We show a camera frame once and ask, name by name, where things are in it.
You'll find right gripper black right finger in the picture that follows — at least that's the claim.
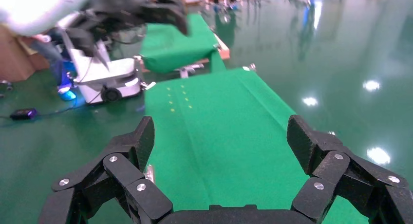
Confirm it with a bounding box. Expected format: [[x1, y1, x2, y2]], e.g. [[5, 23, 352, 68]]
[[286, 114, 413, 224]]

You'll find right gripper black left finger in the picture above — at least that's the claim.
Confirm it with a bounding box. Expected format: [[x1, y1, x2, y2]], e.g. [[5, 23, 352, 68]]
[[38, 116, 173, 224]]

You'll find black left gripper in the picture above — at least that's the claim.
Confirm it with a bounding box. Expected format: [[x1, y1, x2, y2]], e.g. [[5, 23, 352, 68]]
[[87, 0, 189, 36]]

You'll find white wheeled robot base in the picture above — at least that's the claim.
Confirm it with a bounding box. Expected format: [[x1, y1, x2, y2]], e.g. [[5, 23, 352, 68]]
[[63, 38, 146, 104]]

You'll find brown cardboard box stack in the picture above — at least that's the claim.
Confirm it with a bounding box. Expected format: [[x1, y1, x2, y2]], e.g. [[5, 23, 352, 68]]
[[0, 24, 51, 83]]

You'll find green table cloth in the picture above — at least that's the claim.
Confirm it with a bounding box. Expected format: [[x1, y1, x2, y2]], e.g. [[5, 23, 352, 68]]
[[143, 67, 369, 224], [140, 13, 226, 74]]

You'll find person leg with blue shoe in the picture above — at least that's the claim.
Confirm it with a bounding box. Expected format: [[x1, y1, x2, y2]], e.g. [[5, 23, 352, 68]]
[[29, 34, 78, 102]]

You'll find black power adapter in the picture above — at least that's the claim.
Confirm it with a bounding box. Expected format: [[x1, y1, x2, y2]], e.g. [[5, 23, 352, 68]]
[[9, 108, 38, 121]]

